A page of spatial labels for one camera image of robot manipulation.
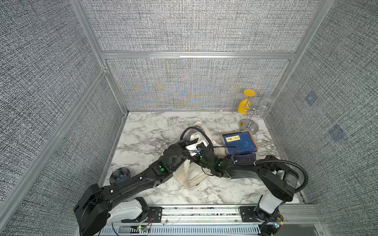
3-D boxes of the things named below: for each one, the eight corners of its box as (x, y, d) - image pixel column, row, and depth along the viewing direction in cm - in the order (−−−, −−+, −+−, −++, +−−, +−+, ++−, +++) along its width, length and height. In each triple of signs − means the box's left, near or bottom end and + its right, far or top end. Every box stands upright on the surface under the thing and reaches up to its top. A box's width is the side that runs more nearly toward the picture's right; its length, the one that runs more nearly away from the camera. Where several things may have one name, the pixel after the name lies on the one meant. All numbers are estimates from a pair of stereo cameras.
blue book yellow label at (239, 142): (226, 158, 94) (228, 152, 88) (220, 139, 103) (221, 133, 97) (255, 154, 95) (259, 148, 90) (246, 136, 105) (249, 130, 99)
